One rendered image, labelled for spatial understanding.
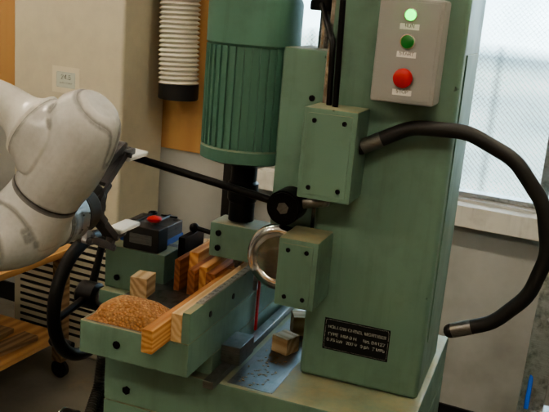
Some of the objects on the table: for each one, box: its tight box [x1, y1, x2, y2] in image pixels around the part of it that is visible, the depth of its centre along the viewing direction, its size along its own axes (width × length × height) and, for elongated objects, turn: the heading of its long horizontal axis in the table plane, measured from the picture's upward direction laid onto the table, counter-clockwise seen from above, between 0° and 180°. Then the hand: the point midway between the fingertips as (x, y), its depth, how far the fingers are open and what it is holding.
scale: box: [196, 265, 251, 304], centre depth 156 cm, size 50×1×1 cm, turn 142°
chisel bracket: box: [209, 214, 270, 264], centre depth 156 cm, size 7×14×8 cm, turn 52°
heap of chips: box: [86, 295, 170, 332], centre depth 138 cm, size 9×14×4 cm, turn 52°
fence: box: [181, 270, 263, 345], centre depth 157 cm, size 60×2×6 cm, turn 142°
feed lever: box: [132, 156, 330, 225], centre depth 141 cm, size 5×32×36 cm
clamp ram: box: [168, 231, 204, 258], centre depth 161 cm, size 9×8×9 cm
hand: (134, 189), depth 146 cm, fingers open, 13 cm apart
